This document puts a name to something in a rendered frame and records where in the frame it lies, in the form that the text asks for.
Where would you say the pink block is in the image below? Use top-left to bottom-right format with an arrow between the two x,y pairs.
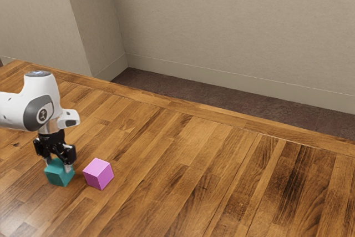
82,157 -> 115,191

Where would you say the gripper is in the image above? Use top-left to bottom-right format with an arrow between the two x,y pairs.
33,132 -> 77,174

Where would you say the teal block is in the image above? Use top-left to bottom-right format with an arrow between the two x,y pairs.
43,157 -> 76,188

